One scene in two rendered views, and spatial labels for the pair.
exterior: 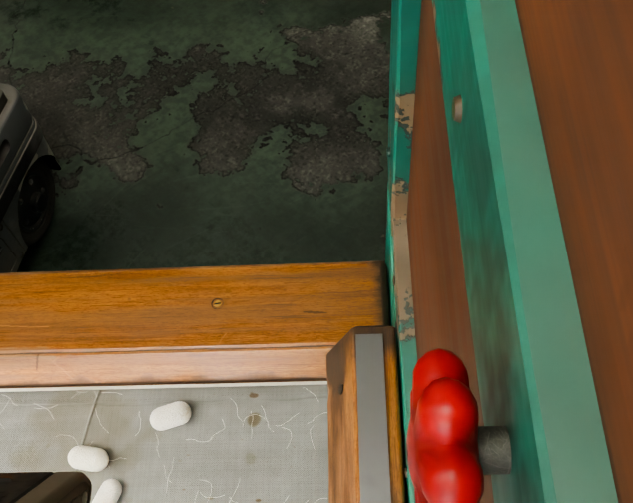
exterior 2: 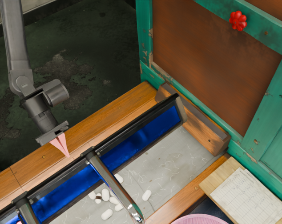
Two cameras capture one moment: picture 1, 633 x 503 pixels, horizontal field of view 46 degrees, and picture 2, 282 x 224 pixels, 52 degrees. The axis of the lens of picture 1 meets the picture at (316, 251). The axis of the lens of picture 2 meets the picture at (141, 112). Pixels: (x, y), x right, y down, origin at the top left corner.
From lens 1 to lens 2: 0.54 m
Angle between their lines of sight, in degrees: 22
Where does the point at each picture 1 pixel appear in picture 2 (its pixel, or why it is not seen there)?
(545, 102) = not seen: outside the picture
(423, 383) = (233, 14)
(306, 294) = (136, 94)
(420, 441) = (237, 18)
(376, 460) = (184, 101)
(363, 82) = (69, 72)
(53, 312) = (83, 132)
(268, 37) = not seen: hidden behind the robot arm
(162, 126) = (15, 116)
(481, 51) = not seen: outside the picture
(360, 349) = (165, 87)
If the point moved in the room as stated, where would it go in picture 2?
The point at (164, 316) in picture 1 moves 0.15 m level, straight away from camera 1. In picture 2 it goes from (110, 117) to (74, 106)
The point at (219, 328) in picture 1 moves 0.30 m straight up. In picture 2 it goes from (124, 111) to (114, 50)
